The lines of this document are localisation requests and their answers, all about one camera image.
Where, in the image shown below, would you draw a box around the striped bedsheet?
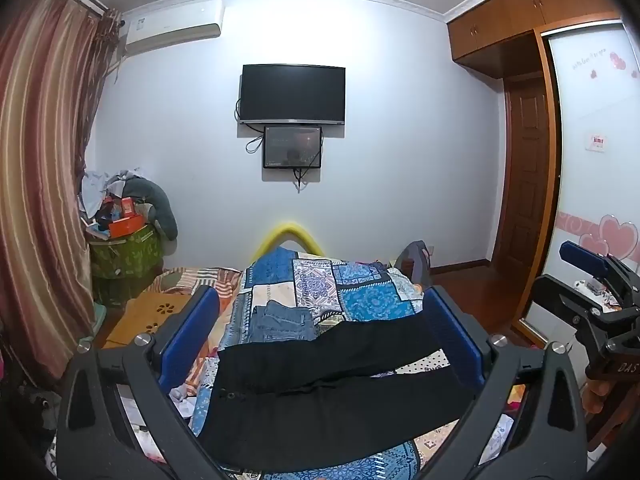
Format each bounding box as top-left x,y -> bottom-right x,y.
150,266 -> 246,297

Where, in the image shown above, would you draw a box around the black wall television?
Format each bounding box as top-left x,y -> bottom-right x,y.
238,64 -> 347,126

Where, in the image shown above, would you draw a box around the person's right hand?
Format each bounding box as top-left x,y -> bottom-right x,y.
582,379 -> 614,416

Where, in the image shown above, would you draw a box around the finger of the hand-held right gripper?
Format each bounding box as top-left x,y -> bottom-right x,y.
530,274 -> 618,318
559,240 -> 640,311

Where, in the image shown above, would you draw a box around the blue patchwork blanket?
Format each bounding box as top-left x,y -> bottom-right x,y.
189,247 -> 517,477

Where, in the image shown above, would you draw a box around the wooden overhead cabinet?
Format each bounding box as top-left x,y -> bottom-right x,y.
446,0 -> 626,79

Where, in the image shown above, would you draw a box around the green patterned storage box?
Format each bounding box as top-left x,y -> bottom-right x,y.
89,225 -> 164,282

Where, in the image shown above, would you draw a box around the black pants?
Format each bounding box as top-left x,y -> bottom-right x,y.
197,307 -> 477,473

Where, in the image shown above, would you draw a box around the pile of clothes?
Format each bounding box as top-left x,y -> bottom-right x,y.
77,166 -> 147,227

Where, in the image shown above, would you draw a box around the grey backpack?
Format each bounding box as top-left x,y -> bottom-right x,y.
395,240 -> 432,289

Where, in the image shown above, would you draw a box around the white heart-print wardrobe door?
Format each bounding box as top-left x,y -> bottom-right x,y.
520,19 -> 640,347

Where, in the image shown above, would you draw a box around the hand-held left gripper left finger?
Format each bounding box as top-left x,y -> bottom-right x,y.
56,285 -> 236,480

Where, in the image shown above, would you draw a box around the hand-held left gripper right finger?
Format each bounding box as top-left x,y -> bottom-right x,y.
422,285 -> 589,480

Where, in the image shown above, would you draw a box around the blue jeans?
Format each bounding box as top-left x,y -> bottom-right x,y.
247,300 -> 319,345

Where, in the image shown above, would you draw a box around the white air conditioner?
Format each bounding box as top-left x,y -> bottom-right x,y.
124,1 -> 226,55

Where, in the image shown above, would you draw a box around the brown wooden door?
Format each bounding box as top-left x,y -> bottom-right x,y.
492,71 -> 552,281

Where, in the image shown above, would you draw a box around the orange box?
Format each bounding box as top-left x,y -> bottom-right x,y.
107,214 -> 144,239

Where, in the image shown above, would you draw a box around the wooden lap table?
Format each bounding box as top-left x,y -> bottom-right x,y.
102,290 -> 194,349

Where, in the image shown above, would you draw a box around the striped pink curtain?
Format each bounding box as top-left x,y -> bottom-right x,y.
0,0 -> 123,376

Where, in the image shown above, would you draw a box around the small black wall monitor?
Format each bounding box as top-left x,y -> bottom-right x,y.
263,125 -> 324,169

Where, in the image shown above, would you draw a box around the yellow foam bed guard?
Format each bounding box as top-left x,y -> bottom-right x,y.
250,219 -> 326,264

